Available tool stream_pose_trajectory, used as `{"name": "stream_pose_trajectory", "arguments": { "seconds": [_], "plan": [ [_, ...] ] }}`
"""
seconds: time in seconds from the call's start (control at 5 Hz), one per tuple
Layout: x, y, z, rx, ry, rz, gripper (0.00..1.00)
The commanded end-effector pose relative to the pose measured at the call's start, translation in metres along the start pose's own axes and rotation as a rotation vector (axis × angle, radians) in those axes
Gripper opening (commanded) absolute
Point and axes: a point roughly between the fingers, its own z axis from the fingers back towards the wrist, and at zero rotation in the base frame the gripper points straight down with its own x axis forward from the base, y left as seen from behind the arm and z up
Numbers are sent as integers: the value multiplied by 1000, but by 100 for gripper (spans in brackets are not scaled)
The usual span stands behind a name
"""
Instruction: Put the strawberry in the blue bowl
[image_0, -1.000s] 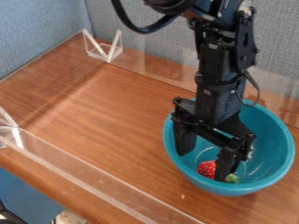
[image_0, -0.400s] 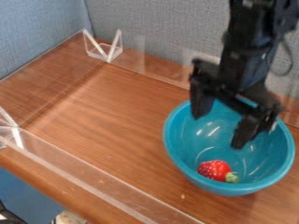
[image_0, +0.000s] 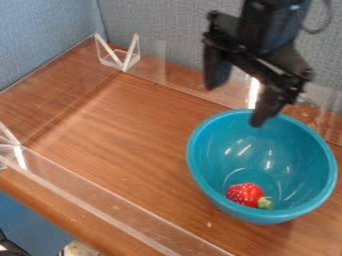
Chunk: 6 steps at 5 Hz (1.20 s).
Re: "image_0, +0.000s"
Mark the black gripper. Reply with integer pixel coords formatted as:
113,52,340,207
203,0,312,128

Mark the red toy strawberry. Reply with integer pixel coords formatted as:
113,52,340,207
225,183,272,210

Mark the blue plastic bowl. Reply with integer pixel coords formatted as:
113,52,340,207
185,109,338,224

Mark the clear acrylic back barrier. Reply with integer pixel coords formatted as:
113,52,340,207
93,33,342,146

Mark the clear acrylic barrier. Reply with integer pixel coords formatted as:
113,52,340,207
0,31,99,93
93,33,342,146
0,122,233,256

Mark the clear acrylic front barrier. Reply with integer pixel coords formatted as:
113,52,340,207
0,122,233,256

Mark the clear acrylic left barrier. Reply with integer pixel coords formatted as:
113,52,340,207
0,31,99,93

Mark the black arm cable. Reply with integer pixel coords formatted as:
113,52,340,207
300,0,334,35

